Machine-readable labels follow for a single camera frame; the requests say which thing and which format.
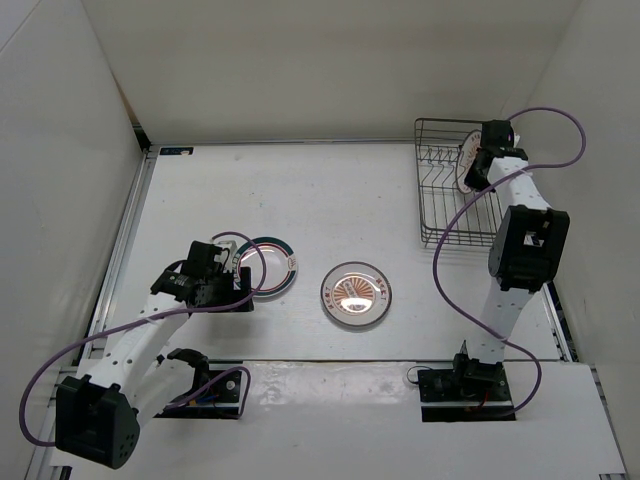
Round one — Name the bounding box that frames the green rimmed plate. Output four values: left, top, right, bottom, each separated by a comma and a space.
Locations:
232, 236, 298, 300

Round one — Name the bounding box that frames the orange sun pattern plate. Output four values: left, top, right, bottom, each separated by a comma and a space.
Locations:
320, 261, 393, 331

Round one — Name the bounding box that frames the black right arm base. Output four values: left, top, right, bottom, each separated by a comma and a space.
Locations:
406, 345, 516, 423

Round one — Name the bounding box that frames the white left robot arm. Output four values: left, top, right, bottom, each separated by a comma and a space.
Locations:
55, 262, 253, 469

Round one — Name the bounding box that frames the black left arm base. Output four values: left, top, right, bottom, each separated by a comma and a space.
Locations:
157, 349, 252, 420

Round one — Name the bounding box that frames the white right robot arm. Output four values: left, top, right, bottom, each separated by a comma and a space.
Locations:
449, 147, 570, 400

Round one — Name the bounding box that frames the blue label sticker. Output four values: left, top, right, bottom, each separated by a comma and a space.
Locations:
159, 147, 194, 156

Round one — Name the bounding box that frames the white foam front board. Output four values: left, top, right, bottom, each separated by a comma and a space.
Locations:
51, 362, 625, 479

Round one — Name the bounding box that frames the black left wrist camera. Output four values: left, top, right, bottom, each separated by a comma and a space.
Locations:
180, 240, 237, 278

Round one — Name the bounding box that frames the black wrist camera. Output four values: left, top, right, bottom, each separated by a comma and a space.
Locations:
480, 119, 517, 150
180, 240, 237, 278

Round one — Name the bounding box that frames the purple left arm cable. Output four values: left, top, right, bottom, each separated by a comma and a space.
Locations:
18, 230, 266, 447

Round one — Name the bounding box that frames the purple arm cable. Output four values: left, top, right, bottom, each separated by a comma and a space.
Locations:
432, 106, 587, 414
18, 230, 266, 447

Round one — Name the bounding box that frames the wire dish rack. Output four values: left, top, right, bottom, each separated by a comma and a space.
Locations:
414, 117, 502, 249

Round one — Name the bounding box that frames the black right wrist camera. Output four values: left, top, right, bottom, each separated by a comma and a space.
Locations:
480, 119, 517, 150

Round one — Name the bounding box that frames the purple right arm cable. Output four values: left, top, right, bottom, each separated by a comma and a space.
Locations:
432, 106, 587, 414

